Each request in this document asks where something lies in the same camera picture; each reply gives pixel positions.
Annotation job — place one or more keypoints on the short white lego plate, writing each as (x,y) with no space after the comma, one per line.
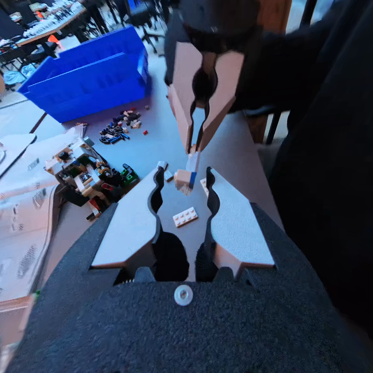
(185,217)

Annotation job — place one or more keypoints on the pile of small lego pins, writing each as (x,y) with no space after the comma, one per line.
(119,128)

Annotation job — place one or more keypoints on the person's torso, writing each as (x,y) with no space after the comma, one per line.
(335,174)

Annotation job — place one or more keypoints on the black office chair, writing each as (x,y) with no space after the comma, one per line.
(142,17)

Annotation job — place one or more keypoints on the partly built lego truck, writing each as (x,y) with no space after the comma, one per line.
(81,151)

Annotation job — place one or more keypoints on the cluttered wooden table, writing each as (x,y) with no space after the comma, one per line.
(52,26)

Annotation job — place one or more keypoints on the long white lego plate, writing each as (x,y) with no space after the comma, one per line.
(204,186)

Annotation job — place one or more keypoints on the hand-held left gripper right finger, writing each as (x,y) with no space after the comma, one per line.
(239,230)

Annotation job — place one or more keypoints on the wooden post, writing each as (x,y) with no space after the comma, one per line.
(276,14)

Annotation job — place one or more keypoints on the green black lego subassembly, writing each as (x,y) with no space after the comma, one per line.
(129,174)

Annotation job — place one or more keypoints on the instruction booklet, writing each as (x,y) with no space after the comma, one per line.
(29,189)

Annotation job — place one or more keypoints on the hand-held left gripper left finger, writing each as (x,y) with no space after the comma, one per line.
(125,227)

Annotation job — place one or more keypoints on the blue storage bin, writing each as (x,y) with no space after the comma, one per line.
(87,78)

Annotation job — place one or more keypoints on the white rounded board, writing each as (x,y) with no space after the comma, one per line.
(14,148)

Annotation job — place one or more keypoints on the white blue lego assembly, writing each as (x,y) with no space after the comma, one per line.
(182,177)

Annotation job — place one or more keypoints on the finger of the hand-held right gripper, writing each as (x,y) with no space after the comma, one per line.
(227,81)
(182,87)

